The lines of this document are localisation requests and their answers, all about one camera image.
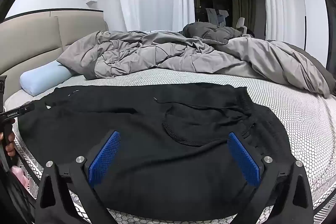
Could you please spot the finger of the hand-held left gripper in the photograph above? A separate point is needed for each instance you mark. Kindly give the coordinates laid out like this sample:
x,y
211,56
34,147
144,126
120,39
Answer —
x,y
27,108

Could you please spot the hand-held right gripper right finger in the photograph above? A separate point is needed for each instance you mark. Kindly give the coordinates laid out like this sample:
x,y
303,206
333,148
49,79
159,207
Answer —
x,y
244,158

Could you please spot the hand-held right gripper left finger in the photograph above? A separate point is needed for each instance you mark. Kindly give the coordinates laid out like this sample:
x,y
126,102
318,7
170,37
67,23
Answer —
x,y
103,158

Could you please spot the black pants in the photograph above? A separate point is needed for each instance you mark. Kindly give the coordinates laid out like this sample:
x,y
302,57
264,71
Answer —
x,y
147,134

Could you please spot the person's left hand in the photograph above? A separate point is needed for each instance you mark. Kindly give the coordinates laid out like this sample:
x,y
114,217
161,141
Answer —
x,y
11,138

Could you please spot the light blue pillow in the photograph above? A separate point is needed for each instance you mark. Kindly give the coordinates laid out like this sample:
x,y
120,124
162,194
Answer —
x,y
42,78

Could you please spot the pink cloth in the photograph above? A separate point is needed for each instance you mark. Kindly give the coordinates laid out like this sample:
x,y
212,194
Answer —
x,y
19,175

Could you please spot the white honeycomb mattress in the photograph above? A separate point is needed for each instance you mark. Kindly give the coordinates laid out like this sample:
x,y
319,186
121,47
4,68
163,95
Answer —
x,y
294,113

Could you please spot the beige padded headboard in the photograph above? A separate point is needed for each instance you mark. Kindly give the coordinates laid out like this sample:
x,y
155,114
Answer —
x,y
34,37

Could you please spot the grey quilted duvet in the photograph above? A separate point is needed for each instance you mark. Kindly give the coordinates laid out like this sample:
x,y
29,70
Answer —
x,y
162,56

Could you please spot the dark grey pillow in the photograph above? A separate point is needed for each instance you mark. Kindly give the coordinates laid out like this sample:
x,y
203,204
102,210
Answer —
x,y
207,31

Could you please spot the white chair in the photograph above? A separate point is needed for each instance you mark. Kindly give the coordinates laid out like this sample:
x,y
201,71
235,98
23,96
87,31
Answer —
x,y
241,23

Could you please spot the hanging clothes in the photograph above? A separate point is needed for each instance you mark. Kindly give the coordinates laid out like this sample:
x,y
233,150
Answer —
x,y
216,16

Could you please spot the olive curtain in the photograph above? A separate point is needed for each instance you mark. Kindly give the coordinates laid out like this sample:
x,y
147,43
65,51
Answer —
x,y
242,8

